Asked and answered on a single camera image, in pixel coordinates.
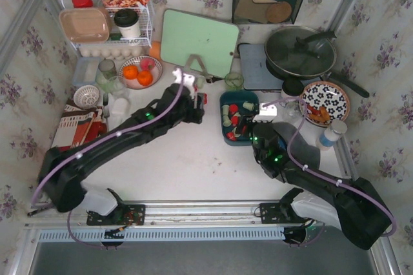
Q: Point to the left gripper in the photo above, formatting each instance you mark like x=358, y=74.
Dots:
x=196, y=111

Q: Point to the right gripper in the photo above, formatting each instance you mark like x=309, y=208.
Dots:
x=244, y=125

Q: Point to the teal plastic storage basket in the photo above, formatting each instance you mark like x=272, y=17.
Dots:
x=237, y=98

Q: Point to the green coffee capsule lone bottom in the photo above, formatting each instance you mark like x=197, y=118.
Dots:
x=225, y=109

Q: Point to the red coffee capsule bottom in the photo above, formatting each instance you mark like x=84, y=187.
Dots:
x=231, y=136

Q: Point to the blue cloth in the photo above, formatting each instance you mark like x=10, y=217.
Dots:
x=300, y=149

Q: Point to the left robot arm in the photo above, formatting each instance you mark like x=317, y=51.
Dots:
x=63, y=172

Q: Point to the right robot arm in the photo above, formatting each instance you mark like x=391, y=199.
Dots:
x=352, y=206

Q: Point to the white coffee cup black lid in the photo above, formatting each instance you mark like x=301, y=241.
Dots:
x=127, y=21

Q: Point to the small clear wine glass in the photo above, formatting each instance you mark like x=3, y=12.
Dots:
x=292, y=111

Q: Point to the black lidded white jar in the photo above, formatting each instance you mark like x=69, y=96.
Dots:
x=291, y=88

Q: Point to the grey induction cooker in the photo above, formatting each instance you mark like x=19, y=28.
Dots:
x=254, y=69

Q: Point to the metal cutting board stand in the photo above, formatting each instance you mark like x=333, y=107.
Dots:
x=194, y=64

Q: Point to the green glass cup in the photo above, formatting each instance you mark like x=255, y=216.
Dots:
x=234, y=81

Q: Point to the orange mandarin right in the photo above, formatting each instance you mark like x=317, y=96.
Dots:
x=145, y=78

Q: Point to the orange mandarin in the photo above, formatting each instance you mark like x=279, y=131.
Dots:
x=130, y=72
x=145, y=78

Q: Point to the fried food on plate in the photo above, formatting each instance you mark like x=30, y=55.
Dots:
x=319, y=115

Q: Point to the blue floral plate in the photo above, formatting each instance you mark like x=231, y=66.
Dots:
x=329, y=95

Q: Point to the patterned fruit bowl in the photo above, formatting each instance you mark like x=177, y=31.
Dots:
x=133, y=84

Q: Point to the pink peach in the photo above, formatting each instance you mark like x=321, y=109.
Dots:
x=147, y=63

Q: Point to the orange cup behind board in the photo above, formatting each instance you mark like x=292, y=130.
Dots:
x=155, y=50

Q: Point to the black wok with glass lid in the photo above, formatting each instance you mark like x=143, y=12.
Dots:
x=304, y=53

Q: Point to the white blue bottle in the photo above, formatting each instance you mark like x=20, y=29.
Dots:
x=331, y=135

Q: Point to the orange mandarin left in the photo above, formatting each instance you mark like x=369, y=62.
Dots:
x=130, y=72

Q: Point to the mint green cutting board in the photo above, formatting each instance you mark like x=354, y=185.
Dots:
x=184, y=34

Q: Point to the clear drinking glass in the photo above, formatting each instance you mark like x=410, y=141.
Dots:
x=117, y=88

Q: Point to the metal fork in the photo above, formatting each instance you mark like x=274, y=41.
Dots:
x=106, y=112

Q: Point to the green tinted glass jar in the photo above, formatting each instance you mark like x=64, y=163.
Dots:
x=106, y=70

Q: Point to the white egg tray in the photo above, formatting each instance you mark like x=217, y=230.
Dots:
x=118, y=53

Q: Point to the round cork coaster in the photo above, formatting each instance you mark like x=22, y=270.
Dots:
x=278, y=12

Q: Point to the white strainer bowl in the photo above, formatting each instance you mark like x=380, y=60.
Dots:
x=86, y=96

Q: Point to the clear lidded food container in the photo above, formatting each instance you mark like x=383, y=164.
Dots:
x=85, y=72

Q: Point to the striped orange kitchen towel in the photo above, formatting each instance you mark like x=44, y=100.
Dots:
x=72, y=125

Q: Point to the white wire rack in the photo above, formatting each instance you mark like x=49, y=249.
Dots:
x=146, y=22

